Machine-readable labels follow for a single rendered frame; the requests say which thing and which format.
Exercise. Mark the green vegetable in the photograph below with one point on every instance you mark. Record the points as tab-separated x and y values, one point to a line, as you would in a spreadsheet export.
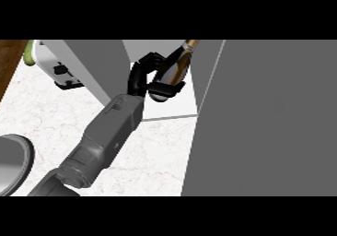
28	53

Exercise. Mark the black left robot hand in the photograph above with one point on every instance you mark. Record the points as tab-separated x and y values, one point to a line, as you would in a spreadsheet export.
139	78

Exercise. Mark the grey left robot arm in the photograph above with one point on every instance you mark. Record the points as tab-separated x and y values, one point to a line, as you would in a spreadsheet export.
108	135

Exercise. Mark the large dark grey door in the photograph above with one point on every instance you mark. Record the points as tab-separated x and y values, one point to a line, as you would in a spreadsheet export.
271	120

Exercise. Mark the white appliance with black parts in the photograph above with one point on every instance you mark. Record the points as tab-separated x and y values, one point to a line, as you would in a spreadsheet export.
58	69

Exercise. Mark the dark wine bottle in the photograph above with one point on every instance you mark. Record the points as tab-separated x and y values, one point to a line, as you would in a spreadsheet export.
174	69

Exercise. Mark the grey round pot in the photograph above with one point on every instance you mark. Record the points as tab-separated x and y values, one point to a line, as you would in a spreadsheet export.
8	164

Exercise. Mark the grey cabinet body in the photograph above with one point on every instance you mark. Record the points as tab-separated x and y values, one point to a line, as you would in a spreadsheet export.
103	64

